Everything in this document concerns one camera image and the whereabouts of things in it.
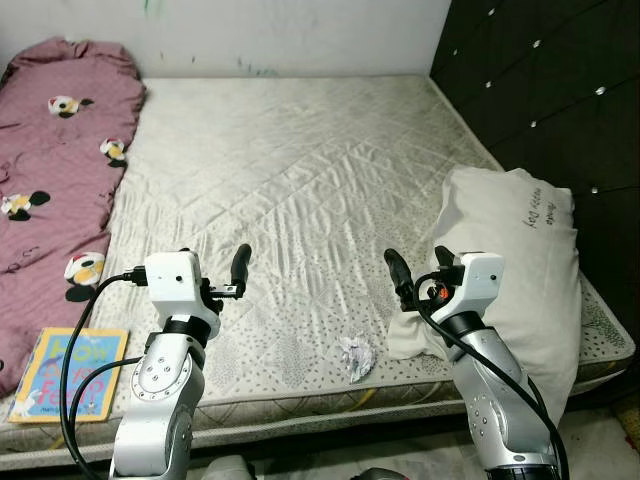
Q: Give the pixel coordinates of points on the white pillow with lettering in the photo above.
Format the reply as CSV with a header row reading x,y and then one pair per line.
x,y
525,270

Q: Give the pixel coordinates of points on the grey right robot leg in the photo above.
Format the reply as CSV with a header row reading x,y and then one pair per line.
x,y
378,474

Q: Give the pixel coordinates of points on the grey robot leg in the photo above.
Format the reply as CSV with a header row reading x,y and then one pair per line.
x,y
378,474
228,468

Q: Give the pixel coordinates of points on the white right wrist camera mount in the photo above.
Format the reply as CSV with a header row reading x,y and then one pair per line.
x,y
480,280

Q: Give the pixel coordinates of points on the pink cartoon print blanket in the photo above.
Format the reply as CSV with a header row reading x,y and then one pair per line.
x,y
50,160

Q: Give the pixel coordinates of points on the white paper ball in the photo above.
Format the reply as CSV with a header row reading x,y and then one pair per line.
x,y
355,357

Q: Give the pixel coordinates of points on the black tufted headboard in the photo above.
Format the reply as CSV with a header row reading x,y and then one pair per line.
x,y
560,80

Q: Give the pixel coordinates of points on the white quilted mattress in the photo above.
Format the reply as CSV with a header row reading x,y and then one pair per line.
x,y
300,170

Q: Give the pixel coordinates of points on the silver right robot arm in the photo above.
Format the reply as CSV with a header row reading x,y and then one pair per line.
x,y
500,375

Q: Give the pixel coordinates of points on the yellow and blue children's book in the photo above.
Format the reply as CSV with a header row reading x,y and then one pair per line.
x,y
98,375

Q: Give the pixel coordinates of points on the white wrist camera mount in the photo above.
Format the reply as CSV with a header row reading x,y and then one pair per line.
x,y
175,285
480,280

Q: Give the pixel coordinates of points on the grey left robot leg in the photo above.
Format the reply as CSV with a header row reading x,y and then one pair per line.
x,y
228,468

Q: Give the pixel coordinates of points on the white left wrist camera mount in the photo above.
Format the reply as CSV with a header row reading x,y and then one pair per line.
x,y
175,285

